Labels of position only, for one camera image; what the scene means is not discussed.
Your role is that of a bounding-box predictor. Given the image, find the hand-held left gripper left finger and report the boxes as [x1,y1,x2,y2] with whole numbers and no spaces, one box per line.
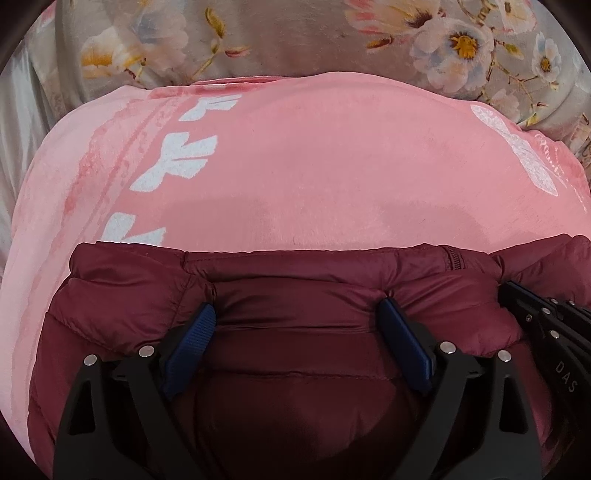
[53,304,218,480]

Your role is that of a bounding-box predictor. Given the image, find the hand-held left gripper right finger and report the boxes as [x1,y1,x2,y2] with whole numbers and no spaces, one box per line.
[377,297,542,480]

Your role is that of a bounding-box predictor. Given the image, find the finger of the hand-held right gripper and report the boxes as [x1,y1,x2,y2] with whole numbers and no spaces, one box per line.
[498,281,591,335]

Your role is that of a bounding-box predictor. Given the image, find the maroon puffer jacket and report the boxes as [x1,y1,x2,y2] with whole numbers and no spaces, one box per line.
[28,233,591,480]

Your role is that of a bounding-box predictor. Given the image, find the pink fleece blanket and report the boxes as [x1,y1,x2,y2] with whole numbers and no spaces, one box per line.
[0,69,591,462]

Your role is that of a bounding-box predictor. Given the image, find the silver satin curtain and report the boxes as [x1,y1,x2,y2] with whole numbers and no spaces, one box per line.
[0,41,86,259]

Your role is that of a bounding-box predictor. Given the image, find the grey floral bed sheet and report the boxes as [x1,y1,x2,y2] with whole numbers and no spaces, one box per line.
[28,0,591,160]

